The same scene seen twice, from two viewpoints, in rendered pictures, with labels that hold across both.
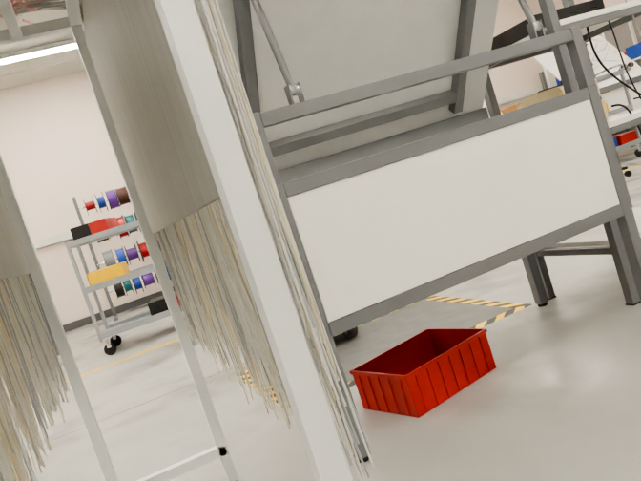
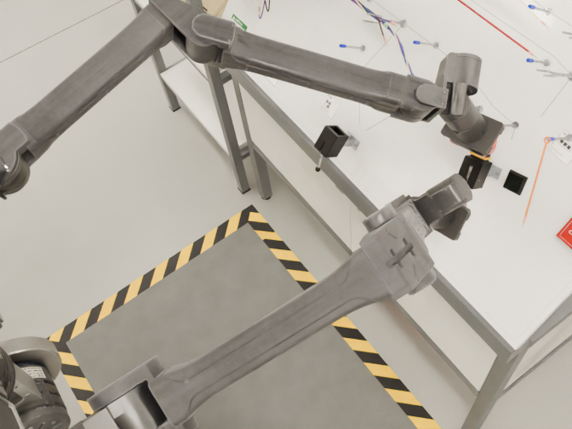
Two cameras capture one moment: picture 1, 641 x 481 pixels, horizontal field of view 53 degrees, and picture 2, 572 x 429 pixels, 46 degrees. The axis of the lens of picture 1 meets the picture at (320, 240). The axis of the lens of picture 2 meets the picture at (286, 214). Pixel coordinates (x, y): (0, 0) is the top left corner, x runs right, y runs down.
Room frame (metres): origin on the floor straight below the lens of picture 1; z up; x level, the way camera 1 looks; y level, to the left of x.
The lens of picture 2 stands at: (2.78, 0.67, 2.26)
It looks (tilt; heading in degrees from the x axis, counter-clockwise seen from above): 58 degrees down; 263
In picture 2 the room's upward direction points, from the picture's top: 10 degrees counter-clockwise
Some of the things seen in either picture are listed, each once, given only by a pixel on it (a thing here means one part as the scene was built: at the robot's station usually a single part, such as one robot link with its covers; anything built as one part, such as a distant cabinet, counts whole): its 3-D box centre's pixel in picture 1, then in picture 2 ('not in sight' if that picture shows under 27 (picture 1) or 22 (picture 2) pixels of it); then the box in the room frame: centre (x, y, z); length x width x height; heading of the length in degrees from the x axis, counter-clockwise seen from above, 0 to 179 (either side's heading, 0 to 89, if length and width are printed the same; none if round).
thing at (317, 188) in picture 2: not in sight; (294, 155); (2.57, -0.52, 0.60); 0.55 x 0.02 x 0.39; 110
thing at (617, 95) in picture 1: (596, 93); not in sight; (8.24, -3.93, 0.83); 1.18 x 0.72 x 1.65; 110
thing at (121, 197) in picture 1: (143, 242); not in sight; (8.35, 2.19, 0.81); 1.29 x 0.55 x 1.62; 108
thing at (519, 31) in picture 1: (542, 29); not in sight; (2.66, -1.13, 1.09); 0.35 x 0.33 x 0.07; 110
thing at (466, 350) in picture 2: not in sight; (416, 286); (2.39, -0.01, 0.60); 0.55 x 0.03 x 0.39; 110
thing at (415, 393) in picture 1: (423, 368); not in sight; (2.13, -0.20, 0.07); 0.39 x 0.29 x 0.14; 124
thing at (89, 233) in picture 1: (145, 273); not in sight; (5.51, 1.51, 0.54); 0.99 x 0.50 x 1.08; 101
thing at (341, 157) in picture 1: (362, 154); (345, 173); (2.50, -0.26, 0.83); 1.18 x 0.05 x 0.06; 110
